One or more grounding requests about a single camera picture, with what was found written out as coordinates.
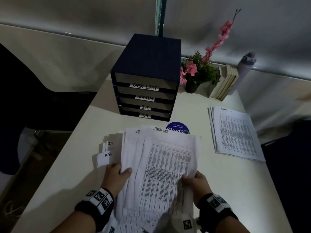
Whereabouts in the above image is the person's left hand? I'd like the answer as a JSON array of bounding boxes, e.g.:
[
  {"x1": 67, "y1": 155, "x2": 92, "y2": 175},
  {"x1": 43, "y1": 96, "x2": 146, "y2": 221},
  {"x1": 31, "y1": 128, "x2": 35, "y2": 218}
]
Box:
[{"x1": 101, "y1": 163, "x2": 133, "y2": 199}]

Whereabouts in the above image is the person's right hand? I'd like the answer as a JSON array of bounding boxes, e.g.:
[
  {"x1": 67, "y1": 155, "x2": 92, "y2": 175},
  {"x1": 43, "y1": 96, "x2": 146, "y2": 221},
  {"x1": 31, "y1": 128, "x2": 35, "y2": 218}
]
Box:
[{"x1": 181, "y1": 170, "x2": 214, "y2": 206}]

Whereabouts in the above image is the unsorted paper stack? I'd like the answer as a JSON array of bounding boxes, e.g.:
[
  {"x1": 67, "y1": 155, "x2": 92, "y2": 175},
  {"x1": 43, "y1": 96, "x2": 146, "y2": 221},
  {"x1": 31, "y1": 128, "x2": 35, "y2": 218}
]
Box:
[{"x1": 96, "y1": 125, "x2": 202, "y2": 233}]

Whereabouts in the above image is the printed document sheet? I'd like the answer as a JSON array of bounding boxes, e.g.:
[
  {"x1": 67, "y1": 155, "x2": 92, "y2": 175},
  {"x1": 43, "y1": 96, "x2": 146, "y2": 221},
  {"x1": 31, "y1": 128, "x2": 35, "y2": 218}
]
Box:
[{"x1": 136, "y1": 134, "x2": 202, "y2": 228}]

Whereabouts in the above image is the Admin paper pile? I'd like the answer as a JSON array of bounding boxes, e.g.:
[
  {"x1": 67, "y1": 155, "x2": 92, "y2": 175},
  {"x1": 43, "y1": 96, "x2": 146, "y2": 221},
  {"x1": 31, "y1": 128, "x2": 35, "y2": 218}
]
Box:
[{"x1": 207, "y1": 106, "x2": 267, "y2": 163}]

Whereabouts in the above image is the navy blue drawer organizer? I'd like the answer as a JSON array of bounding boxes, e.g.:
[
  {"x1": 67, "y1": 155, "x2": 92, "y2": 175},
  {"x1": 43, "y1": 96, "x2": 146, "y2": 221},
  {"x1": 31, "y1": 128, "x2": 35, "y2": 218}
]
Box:
[{"x1": 110, "y1": 33, "x2": 182, "y2": 122}]

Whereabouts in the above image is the person's left forearm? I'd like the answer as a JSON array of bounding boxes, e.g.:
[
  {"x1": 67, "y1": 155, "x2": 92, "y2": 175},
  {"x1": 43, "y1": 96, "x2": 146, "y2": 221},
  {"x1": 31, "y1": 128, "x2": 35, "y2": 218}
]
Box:
[{"x1": 50, "y1": 210, "x2": 98, "y2": 233}]

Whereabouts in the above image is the person's right forearm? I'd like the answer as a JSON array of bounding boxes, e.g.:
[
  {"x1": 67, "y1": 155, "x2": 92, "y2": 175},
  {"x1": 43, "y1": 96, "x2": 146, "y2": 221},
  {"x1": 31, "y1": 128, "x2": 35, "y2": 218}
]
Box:
[{"x1": 216, "y1": 222, "x2": 251, "y2": 233}]

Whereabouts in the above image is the black right wristband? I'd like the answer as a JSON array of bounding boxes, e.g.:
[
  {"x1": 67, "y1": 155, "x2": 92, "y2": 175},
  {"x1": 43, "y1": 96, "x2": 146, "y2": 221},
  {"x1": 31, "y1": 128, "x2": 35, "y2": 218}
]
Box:
[{"x1": 197, "y1": 193, "x2": 239, "y2": 233}]

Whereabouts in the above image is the black wristband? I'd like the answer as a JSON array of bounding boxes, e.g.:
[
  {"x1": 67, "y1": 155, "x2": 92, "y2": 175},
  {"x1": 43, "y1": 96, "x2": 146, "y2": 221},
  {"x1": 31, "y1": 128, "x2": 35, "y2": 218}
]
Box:
[
  {"x1": 197, "y1": 193, "x2": 239, "y2": 233},
  {"x1": 74, "y1": 187, "x2": 115, "y2": 232}
]

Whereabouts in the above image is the black left wristband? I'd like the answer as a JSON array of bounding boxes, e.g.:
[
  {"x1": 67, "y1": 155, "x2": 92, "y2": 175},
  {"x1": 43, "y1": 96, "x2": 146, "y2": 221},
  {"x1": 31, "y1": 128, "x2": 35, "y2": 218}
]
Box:
[{"x1": 74, "y1": 187, "x2": 115, "y2": 232}]

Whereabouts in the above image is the round blue sticker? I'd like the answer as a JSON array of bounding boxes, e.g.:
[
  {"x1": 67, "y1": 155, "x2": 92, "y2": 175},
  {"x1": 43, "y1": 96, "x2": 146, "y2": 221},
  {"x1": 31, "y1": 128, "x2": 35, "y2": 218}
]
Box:
[{"x1": 166, "y1": 121, "x2": 190, "y2": 135}]

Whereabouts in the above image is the black plant pot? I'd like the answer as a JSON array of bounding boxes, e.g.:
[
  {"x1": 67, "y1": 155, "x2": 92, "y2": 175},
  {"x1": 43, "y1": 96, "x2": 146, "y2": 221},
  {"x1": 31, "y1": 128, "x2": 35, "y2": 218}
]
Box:
[{"x1": 185, "y1": 80, "x2": 200, "y2": 94}]

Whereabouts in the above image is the black chair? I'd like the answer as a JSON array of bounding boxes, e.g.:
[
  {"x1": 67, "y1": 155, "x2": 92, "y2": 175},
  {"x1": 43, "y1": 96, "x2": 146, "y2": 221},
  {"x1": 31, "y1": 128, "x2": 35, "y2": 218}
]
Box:
[{"x1": 0, "y1": 42, "x2": 98, "y2": 175}]

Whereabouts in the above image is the green artificial plant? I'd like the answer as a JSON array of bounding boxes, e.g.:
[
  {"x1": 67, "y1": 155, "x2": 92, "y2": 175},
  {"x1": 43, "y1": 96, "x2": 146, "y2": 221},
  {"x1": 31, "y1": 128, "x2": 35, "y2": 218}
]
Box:
[{"x1": 179, "y1": 50, "x2": 221, "y2": 86}]

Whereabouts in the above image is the grey water bottle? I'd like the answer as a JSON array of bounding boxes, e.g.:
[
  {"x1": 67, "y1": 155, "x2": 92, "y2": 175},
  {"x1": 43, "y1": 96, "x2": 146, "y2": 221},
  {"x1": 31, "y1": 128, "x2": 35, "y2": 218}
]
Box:
[{"x1": 227, "y1": 52, "x2": 257, "y2": 95}]

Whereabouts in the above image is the tall pink blossom branch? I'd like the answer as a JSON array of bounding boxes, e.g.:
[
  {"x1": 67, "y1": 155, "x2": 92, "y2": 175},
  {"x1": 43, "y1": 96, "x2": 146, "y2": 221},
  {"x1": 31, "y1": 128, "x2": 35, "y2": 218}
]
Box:
[{"x1": 201, "y1": 8, "x2": 241, "y2": 65}]

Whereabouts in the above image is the grey metal frame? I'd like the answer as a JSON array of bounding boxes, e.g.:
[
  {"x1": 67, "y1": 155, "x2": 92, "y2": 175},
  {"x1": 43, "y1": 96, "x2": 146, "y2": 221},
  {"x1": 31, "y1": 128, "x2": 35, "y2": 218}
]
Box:
[{"x1": 0, "y1": 127, "x2": 40, "y2": 204}]

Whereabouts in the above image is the teal partition post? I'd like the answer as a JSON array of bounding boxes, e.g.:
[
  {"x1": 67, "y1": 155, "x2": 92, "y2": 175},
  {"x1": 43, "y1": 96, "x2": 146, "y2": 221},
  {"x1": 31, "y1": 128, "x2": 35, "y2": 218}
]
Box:
[{"x1": 154, "y1": 0, "x2": 167, "y2": 37}]

